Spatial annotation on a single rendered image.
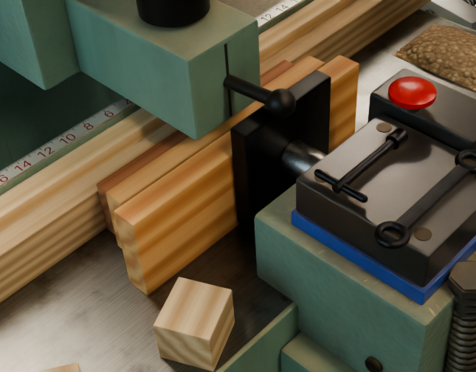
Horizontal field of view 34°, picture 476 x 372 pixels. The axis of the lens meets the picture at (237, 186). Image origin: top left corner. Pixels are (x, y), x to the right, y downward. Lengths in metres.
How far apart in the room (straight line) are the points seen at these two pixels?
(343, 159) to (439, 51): 0.28
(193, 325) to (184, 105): 0.15
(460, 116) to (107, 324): 0.27
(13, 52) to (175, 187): 0.20
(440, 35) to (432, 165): 0.29
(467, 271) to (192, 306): 0.17
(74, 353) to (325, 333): 0.17
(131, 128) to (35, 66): 0.09
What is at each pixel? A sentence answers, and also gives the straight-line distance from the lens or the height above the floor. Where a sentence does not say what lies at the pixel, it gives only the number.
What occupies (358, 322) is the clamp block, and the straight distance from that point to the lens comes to 0.50.
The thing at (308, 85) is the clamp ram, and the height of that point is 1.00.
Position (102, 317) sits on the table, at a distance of 0.55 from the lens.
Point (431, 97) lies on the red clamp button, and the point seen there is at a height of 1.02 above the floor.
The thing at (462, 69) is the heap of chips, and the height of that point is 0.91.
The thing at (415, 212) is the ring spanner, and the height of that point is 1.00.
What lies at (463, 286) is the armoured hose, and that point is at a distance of 0.47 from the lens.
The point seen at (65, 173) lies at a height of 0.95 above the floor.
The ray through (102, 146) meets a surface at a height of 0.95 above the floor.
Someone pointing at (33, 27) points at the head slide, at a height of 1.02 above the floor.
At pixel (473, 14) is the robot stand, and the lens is 1.09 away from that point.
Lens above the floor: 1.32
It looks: 43 degrees down
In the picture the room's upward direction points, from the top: 4 degrees counter-clockwise
